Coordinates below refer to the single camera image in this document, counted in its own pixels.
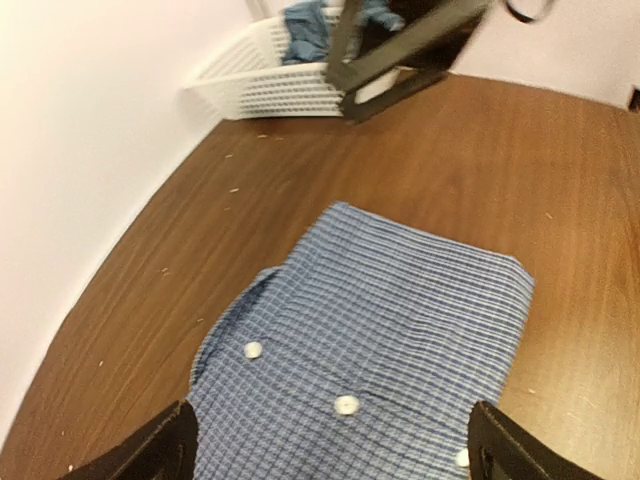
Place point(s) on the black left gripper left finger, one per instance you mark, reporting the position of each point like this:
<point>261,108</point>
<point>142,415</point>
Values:
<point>163,448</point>

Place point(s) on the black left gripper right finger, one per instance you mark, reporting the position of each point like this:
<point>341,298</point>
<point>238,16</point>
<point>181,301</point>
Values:
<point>499,448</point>

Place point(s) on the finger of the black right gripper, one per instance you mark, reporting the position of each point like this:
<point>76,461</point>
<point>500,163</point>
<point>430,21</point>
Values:
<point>428,68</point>
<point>428,30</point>

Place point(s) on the blue grey cloth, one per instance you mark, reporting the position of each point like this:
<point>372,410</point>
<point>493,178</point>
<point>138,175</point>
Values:
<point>310,33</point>

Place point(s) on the blue checked shirt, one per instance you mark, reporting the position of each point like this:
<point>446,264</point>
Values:
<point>360,357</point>

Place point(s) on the white plastic laundry basket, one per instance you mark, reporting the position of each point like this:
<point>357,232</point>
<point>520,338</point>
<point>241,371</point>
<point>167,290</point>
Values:
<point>246,79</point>

